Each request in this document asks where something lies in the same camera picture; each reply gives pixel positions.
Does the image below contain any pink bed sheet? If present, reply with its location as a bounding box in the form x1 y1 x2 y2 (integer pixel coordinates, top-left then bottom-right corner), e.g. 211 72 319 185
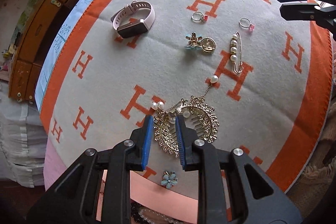
43 139 67 190

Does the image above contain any orange H-pattern blanket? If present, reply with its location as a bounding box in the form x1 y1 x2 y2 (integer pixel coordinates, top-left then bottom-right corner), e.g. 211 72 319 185
40 0 333 191

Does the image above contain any pink band smartwatch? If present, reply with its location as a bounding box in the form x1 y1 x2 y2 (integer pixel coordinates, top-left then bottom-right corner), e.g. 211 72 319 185
110 1 155 39

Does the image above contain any wooden desk with drawers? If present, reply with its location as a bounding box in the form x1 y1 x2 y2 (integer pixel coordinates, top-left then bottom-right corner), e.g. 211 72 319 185
9 0 78 103

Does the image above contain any ring with pink stone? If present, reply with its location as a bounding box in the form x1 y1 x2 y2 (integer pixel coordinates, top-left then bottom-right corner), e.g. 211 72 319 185
239 17 256 33

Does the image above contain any ring with red stone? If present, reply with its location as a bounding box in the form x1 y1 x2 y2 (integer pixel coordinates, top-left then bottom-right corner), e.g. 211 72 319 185
191 11 209 23

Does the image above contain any black bead bracelet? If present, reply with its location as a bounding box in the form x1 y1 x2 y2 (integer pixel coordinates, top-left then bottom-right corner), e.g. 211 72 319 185
130 200 148 224

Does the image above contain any pink jewelry box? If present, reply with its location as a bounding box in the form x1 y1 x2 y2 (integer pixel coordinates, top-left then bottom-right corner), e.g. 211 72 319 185
96 169 233 224

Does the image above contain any white pearl bracelet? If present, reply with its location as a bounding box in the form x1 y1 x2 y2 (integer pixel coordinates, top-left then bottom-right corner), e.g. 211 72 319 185
137 207 185 224

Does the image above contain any gold pendant brooch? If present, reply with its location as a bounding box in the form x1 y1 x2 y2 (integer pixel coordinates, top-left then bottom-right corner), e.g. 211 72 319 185
201 38 217 53

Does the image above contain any blue flower hair clip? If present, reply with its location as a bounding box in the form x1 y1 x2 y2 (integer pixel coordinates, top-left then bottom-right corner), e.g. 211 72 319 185
185 32 203 51

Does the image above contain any pearl safety pin brooch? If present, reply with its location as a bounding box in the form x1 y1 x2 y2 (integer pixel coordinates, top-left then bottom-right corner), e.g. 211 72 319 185
230 32 243 74

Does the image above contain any white lace covered furniture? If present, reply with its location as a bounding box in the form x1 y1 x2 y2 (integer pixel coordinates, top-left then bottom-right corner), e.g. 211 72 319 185
0 81 47 188

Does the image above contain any gold rhinestone hair comb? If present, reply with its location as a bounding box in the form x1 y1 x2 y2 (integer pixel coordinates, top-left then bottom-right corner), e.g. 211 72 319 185
151 74 221 158

